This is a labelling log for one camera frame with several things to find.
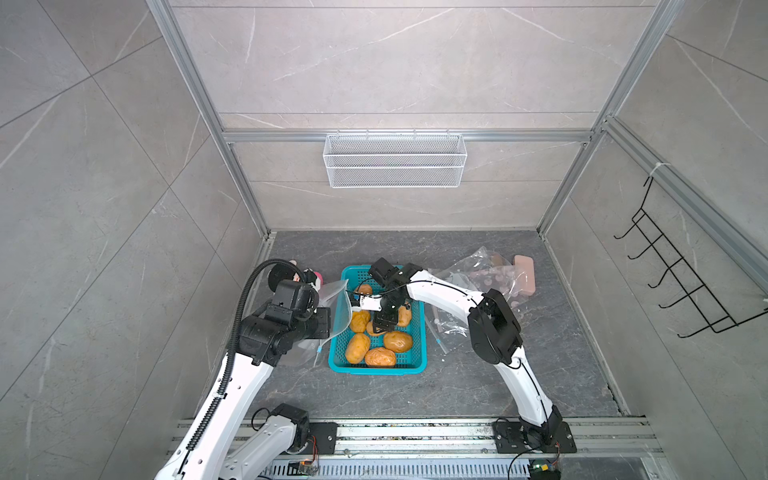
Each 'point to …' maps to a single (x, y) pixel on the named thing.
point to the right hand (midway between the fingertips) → (381, 317)
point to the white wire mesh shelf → (391, 161)
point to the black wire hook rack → (680, 270)
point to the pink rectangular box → (526, 263)
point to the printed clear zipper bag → (482, 270)
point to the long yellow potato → (357, 348)
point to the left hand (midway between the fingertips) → (327, 313)
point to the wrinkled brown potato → (380, 357)
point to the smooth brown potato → (398, 341)
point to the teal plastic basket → (414, 361)
